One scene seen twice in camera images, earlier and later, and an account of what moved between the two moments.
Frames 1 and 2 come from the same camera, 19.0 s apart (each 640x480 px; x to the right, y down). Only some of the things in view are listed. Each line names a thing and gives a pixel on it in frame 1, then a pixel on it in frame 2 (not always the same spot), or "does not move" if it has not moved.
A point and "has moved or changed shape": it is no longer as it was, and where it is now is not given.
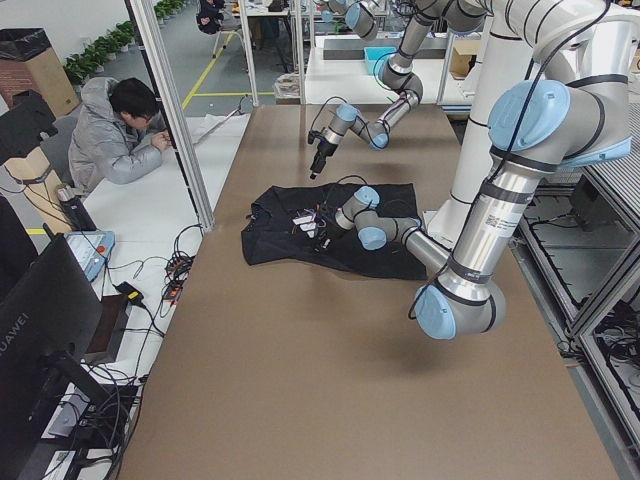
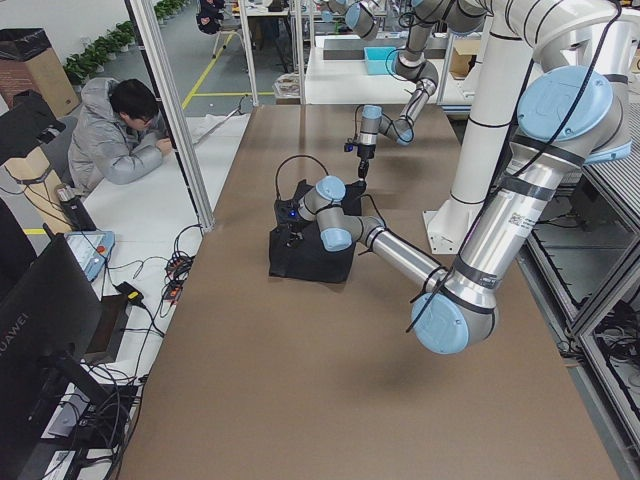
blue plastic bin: (377, 60) does not move
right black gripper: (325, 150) to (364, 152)
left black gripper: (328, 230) to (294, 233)
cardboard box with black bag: (29, 62) does not move
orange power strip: (176, 271) does not move
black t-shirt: (295, 226) has moved or changed shape
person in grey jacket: (118, 134) does not move
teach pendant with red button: (91, 249) does not move
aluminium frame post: (147, 17) does not move
